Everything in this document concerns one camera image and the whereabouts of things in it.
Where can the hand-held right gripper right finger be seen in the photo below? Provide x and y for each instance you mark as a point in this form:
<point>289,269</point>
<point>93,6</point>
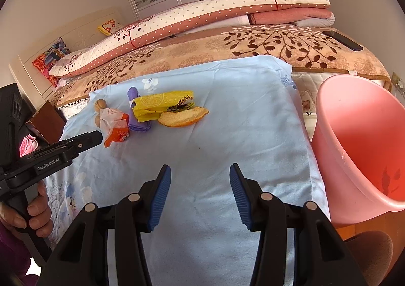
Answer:
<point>240,200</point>

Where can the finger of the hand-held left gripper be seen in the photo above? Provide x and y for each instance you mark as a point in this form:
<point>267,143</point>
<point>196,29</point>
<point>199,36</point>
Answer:
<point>90,140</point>

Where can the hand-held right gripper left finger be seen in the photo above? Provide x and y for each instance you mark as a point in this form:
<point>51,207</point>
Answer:
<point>160,200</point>

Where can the orange white plastic wrapper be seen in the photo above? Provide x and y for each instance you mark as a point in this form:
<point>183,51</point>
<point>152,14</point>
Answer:
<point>114,127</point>

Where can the yellow plastic bag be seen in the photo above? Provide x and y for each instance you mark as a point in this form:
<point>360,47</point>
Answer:
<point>158,102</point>

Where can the orange peel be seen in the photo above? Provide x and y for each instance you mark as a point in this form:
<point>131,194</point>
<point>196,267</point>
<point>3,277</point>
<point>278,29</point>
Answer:
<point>183,119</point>

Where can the black spiky scrap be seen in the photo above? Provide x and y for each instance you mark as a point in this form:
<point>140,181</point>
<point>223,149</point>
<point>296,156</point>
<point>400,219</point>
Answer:
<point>175,109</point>

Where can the pink plastic bin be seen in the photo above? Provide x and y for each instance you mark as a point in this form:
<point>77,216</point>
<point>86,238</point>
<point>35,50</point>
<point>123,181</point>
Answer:
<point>348,134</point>

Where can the person's left hand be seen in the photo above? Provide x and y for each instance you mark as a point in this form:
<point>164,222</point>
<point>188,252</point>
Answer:
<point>39,219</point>

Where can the pink cloth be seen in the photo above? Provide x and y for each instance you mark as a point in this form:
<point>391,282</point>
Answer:
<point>28,145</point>

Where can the wooden nightstand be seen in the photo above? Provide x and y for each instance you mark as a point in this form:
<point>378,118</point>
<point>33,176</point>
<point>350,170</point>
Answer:
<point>47,121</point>

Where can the light blue floral cloth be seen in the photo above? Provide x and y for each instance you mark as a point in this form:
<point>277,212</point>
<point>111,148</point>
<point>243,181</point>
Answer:
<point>237,115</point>

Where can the colourful printed pillow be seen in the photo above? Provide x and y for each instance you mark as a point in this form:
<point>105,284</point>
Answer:
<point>50,55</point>

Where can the cream bed headboard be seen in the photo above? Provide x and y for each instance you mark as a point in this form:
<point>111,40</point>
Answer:
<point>79,31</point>

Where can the yellow floral pillow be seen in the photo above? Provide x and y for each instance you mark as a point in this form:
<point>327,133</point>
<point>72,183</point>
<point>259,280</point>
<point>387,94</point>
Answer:
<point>109,26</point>

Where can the brown round stool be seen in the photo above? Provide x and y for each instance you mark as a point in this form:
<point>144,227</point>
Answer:
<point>373,254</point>

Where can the brown leaf-print blanket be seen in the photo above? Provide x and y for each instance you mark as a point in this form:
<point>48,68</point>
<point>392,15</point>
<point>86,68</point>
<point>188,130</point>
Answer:
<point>221,42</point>

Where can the dotted tree-print quilt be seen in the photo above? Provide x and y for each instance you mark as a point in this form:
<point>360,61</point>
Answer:
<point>196,17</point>

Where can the pink folded blanket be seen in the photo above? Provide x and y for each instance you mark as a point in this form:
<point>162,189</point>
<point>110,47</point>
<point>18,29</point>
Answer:
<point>284,15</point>

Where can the black smartphone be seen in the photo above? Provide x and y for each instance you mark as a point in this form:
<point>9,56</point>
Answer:
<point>343,40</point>

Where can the white folded sheet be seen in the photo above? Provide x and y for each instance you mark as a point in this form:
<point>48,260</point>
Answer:
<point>316,22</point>

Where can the wall socket panel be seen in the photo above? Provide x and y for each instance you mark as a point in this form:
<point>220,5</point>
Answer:
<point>396,78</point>

